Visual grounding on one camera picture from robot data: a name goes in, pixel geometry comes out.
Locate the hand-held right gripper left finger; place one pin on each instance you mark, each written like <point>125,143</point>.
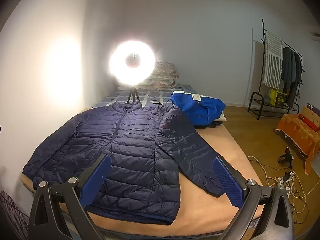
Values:
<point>96,181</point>

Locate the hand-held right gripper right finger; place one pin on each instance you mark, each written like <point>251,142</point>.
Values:
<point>227,181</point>

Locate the navy puffer jacket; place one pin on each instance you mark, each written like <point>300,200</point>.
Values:
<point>130,142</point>

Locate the black metal clothes rack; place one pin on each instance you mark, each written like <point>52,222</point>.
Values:
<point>263,30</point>

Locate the tan blanket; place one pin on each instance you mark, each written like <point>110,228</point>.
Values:
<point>220,142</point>

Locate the white power strip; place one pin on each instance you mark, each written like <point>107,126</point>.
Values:
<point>286,180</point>

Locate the black hair dryer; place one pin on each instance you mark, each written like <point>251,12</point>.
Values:
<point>287,155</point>

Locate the bright blue jacket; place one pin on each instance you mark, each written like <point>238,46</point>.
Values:
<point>197,112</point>

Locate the orange covered seat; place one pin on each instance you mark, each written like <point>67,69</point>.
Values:
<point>297,130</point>

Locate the dark ribbed object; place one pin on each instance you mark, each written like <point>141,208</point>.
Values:
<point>10,212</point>

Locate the black tripod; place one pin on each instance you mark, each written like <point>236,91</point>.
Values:
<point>132,93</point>

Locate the yellow crate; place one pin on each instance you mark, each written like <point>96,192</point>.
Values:
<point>278,98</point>

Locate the blue checked bedsheet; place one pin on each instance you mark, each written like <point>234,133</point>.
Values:
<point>155,97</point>

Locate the folded floral quilt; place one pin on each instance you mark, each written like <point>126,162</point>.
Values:
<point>163,76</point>

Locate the black hanging coat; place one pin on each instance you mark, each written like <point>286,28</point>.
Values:
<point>297,80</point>

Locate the striped towel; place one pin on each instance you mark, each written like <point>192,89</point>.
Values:
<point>272,62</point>

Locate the dark grey hanging coat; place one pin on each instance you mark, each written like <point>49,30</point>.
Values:
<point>287,65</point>

